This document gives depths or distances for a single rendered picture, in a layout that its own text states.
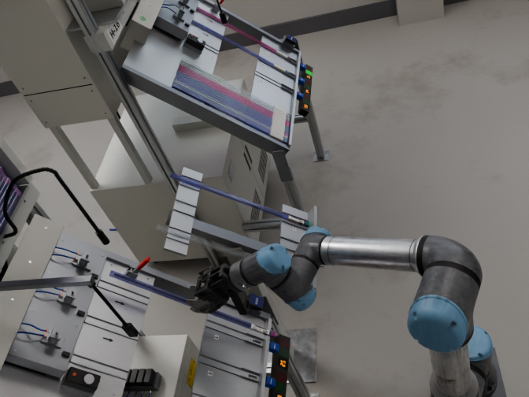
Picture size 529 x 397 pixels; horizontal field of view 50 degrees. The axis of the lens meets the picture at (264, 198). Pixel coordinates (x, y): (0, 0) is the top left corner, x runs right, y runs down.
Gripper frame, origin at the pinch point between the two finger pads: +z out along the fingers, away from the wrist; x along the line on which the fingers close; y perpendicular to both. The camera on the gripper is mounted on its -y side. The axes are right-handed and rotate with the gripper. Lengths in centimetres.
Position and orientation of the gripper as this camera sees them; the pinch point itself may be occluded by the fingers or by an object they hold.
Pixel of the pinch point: (196, 306)
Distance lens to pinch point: 160.5
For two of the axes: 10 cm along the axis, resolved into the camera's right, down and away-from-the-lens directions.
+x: -1.1, 7.4, -6.7
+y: -7.1, -5.2, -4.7
